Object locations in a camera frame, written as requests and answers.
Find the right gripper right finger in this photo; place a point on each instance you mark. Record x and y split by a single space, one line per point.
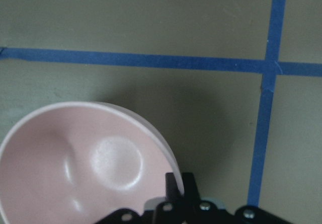
191 193

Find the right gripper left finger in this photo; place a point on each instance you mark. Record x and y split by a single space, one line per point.
173 195

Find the small pink bowl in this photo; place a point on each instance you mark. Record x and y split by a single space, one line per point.
76 162

